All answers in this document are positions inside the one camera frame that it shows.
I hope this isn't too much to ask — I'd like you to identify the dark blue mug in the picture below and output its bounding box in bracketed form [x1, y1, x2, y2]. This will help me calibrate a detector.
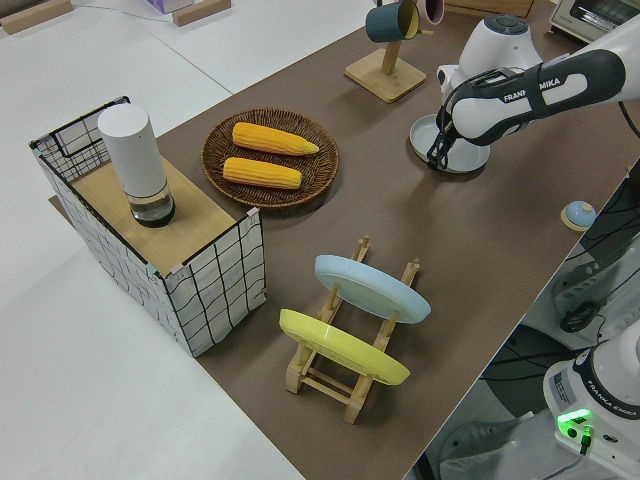
[364, 0, 421, 44]

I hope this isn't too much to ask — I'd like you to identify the round wicker basket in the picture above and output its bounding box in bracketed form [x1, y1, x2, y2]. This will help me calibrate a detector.
[201, 107, 341, 212]

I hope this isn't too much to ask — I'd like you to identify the wooden mug tree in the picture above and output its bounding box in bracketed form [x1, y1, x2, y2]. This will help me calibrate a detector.
[344, 27, 433, 105]

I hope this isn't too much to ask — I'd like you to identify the pink mug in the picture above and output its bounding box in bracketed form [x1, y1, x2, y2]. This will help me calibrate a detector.
[416, 0, 446, 26]

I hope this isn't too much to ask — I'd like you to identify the purple tissue box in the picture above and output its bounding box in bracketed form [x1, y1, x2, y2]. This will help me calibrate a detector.
[145, 0, 195, 15]

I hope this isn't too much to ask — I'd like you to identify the wire grid storage box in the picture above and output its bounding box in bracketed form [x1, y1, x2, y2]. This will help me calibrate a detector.
[28, 94, 267, 359]

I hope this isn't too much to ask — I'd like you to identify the white toaster oven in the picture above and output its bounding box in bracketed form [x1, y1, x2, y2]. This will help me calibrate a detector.
[548, 0, 635, 47]

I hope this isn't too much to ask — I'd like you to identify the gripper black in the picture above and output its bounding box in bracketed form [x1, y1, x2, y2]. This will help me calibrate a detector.
[426, 101, 460, 172]

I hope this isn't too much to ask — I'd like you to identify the wooden block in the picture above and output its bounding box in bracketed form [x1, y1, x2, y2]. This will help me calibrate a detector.
[0, 0, 72, 36]
[171, 0, 232, 27]

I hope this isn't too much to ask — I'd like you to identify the white cylinder with glass base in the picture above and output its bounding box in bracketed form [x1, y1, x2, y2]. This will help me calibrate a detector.
[96, 103, 178, 229]

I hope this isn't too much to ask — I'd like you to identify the yellow corn cob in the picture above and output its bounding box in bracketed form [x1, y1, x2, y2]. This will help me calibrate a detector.
[231, 121, 321, 158]
[221, 156, 304, 191]

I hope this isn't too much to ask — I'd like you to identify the gray plate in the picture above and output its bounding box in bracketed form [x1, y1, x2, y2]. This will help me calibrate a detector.
[409, 113, 491, 175]

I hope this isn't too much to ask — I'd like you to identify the yellow plate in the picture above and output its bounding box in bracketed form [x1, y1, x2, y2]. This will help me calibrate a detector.
[278, 308, 412, 387]

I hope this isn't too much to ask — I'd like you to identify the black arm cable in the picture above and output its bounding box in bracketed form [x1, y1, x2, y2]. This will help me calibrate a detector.
[433, 69, 509, 135]

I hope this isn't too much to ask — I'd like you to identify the black cable bundle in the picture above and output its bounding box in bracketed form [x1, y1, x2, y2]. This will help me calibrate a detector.
[549, 172, 640, 361]

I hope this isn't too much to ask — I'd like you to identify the wooden plate rack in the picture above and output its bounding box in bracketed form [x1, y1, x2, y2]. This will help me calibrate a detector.
[284, 234, 422, 426]

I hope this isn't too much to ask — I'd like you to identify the light blue plate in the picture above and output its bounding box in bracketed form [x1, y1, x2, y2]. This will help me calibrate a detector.
[314, 254, 433, 327]

